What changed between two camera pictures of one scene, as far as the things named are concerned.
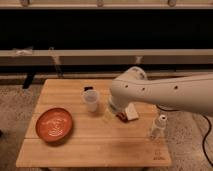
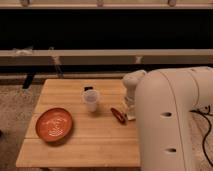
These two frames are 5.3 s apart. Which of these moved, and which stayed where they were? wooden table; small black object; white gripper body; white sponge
Moved: white gripper body
Stayed: small black object; white sponge; wooden table
